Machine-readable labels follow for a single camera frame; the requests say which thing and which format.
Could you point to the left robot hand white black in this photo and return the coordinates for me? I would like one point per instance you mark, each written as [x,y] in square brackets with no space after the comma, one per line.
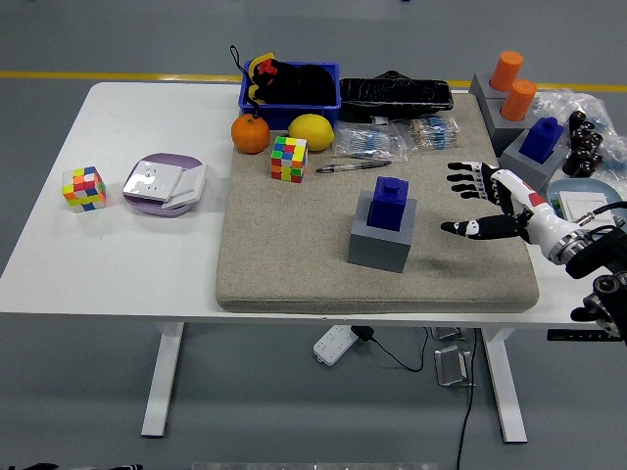
[39,467]

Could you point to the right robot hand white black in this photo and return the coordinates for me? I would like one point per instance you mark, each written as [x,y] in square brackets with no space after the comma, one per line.
[534,215]

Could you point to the blue square seal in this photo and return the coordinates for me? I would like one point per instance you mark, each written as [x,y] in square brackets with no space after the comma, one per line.
[387,205]
[539,142]

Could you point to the grey square seal holder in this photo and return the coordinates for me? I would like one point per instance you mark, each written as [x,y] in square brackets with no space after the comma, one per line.
[512,159]
[377,249]
[504,134]
[482,88]

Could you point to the orange round seal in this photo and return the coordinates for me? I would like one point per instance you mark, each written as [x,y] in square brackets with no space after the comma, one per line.
[518,100]
[507,71]

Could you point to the light blue plate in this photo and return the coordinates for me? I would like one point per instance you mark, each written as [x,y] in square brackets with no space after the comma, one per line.
[578,185]

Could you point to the pile of black knobs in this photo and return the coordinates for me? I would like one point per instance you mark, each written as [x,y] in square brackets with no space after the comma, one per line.
[584,147]

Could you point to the crumpled clear plastic bag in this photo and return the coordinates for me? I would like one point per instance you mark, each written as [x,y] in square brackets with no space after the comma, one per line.
[563,103]

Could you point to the black table control panel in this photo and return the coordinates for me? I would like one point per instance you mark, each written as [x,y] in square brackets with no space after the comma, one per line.
[568,335]

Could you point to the clear bag of resistors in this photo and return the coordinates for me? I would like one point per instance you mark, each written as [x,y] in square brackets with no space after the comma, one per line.
[433,133]
[367,139]

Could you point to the white table leg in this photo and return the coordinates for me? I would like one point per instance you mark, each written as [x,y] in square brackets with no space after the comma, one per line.
[161,382]
[507,391]

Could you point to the black keyboard in plastic wrap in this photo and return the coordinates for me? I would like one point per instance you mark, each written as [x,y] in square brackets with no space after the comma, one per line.
[392,98]

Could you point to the clear ballpoint pen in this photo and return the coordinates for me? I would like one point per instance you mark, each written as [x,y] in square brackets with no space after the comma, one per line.
[352,166]

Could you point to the yellow lemon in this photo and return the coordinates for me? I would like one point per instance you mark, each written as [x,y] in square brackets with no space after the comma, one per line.
[311,131]

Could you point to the white power strip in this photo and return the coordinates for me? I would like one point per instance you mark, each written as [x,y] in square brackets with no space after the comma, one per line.
[333,345]

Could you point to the grey-brown mat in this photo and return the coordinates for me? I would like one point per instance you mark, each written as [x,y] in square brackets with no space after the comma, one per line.
[294,245]

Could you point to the colourful puzzle cube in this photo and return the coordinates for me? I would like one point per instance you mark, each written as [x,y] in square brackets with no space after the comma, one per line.
[84,190]
[289,159]

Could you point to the blue plastic bin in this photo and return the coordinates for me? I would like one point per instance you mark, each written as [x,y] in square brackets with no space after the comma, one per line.
[294,115]

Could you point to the black pouch with yellow trim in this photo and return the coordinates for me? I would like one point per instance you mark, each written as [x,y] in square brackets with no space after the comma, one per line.
[299,85]

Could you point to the orange fruit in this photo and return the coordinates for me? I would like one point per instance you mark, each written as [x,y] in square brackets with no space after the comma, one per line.
[251,134]

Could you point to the purple plate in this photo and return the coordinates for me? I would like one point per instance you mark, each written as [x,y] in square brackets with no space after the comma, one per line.
[169,157]

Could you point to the white switch panel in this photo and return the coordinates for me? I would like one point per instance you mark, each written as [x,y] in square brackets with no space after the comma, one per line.
[190,185]
[583,201]

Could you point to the metal bracket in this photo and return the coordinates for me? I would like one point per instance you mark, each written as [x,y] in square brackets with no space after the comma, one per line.
[453,367]
[446,334]

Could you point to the white wall socket panel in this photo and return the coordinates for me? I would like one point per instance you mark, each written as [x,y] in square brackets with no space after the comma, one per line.
[149,181]

